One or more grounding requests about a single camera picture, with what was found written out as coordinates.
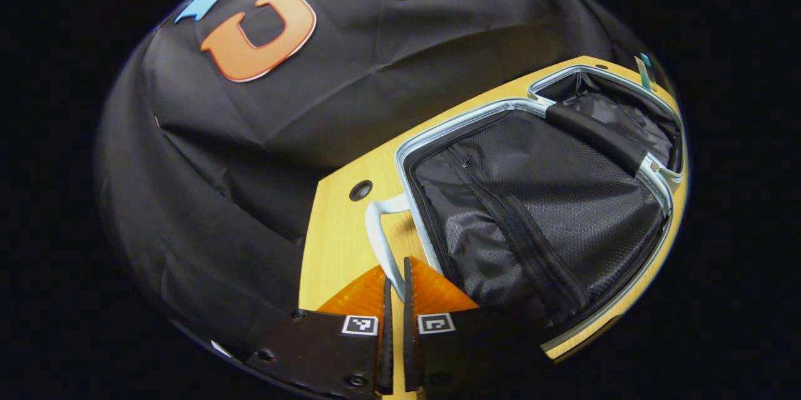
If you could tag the white blue cream tube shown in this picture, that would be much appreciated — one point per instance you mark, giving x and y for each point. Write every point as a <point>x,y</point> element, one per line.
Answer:
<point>641,74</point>

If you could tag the blue clear lotion bottle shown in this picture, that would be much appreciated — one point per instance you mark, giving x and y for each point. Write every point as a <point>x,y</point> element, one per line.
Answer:
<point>649,68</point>

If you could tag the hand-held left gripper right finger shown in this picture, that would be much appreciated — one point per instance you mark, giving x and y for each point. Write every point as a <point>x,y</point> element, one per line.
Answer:
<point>410,350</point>

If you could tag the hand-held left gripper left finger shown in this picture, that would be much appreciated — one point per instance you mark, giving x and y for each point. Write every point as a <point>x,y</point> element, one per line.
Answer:
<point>387,350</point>

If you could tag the black backdrop cloth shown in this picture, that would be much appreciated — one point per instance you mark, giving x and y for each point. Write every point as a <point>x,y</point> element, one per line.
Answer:
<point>188,200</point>

